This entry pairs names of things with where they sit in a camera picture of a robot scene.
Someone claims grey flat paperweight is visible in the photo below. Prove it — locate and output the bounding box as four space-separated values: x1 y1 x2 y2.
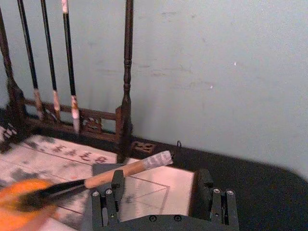
91 162 127 177

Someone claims hanging brush with white tip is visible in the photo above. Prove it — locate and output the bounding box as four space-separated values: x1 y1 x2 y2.
60 0 81 133

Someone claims hanging brush with black handle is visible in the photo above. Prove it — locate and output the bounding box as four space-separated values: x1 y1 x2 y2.
39 0 62 120
16 0 45 120

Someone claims brush with tan wooden handle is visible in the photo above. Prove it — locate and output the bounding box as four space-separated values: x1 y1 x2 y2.
21 150 175 212

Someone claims black table cloth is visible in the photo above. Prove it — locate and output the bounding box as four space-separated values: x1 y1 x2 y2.
0 107 308 231

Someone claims white calligraphy practice sheet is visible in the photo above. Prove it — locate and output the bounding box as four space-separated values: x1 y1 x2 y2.
0 124 196 231

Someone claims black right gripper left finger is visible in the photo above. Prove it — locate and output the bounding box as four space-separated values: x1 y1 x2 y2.
90 169 126 227

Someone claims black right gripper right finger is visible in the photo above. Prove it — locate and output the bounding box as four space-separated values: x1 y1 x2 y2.
190 168 239 228

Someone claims dark wooden brush rack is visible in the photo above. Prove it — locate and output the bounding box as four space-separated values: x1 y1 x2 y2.
0 0 156 164

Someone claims orange round dish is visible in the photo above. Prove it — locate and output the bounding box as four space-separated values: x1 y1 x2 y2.
0 178 61 231

